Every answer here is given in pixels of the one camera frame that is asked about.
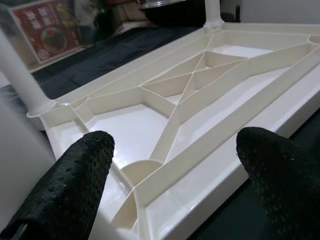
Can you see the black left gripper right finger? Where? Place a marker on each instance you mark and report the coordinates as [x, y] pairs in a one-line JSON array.
[[282, 180]]

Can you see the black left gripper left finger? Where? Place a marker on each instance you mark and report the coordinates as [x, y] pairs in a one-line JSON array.
[[75, 180]]

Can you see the white plastic table leg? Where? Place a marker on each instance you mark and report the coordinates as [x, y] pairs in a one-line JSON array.
[[212, 12], [20, 150], [22, 75]]

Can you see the white plastic table top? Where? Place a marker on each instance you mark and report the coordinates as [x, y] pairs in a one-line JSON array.
[[150, 125]]

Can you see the black tablecloth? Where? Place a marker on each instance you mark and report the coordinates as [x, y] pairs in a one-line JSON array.
[[100, 57]]

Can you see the red printed box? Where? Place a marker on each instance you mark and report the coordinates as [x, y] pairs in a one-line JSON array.
[[50, 30]]

